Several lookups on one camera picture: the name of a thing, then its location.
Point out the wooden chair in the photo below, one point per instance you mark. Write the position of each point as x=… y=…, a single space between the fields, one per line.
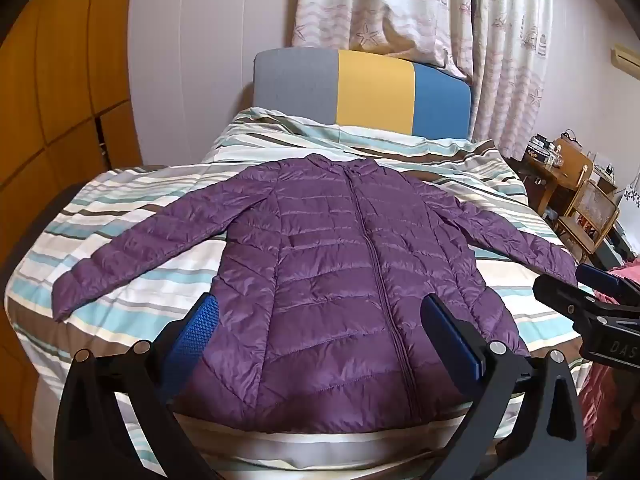
x=592 y=215

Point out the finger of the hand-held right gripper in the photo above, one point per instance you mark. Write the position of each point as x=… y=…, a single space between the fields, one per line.
x=562 y=297
x=602 y=280

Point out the white floral cloth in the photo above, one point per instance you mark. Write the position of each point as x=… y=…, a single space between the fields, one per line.
x=632 y=192

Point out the ship print curtain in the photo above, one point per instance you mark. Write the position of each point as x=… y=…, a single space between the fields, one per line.
x=450 y=25

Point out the air conditioner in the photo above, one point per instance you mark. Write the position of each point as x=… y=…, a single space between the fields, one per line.
x=627 y=57

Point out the purple puffer jacket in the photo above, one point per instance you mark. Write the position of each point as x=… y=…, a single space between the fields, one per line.
x=325 y=280

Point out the wooden desk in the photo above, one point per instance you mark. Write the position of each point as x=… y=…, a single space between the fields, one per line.
x=560 y=170

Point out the grey yellow blue headboard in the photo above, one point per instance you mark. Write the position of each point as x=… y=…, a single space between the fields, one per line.
x=360 y=92

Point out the striped duvet bed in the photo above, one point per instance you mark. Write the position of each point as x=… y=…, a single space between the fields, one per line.
x=150 y=290

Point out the pink cloth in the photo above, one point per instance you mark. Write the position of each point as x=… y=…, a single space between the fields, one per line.
x=612 y=400

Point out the dark patterned box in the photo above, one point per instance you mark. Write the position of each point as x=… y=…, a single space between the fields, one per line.
x=542 y=152

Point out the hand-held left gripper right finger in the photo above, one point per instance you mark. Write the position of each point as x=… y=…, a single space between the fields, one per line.
x=452 y=342

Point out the wooden wardrobe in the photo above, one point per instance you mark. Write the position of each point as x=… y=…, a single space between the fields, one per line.
x=55 y=90

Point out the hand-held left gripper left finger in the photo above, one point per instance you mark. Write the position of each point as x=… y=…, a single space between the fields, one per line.
x=199 y=332

